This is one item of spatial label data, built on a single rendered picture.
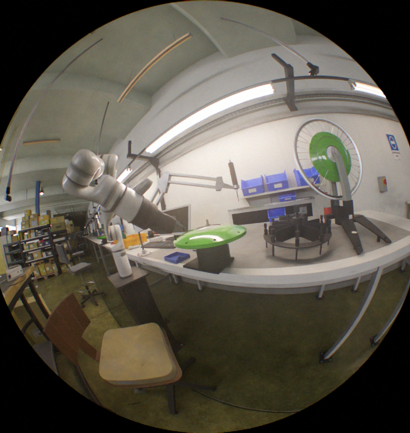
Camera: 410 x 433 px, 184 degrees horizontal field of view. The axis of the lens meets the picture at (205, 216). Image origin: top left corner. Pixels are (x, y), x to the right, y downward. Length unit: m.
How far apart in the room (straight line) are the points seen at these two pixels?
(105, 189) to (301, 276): 0.58
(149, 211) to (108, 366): 0.71
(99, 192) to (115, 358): 0.69
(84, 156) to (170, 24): 2.95
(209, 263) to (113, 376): 0.69
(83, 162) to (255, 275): 0.56
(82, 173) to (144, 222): 0.18
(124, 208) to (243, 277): 0.43
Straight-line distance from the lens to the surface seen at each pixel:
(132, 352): 0.73
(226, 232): 0.44
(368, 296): 0.82
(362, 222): 0.80
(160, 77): 3.50
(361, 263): 0.56
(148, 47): 3.20
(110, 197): 0.29
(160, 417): 1.27
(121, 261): 0.83
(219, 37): 2.69
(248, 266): 0.53
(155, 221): 0.32
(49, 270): 5.75
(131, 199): 0.30
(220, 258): 0.51
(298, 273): 0.46
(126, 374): 0.68
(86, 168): 0.29
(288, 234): 0.62
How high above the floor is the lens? 1.16
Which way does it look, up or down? 3 degrees down
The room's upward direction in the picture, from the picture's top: 10 degrees counter-clockwise
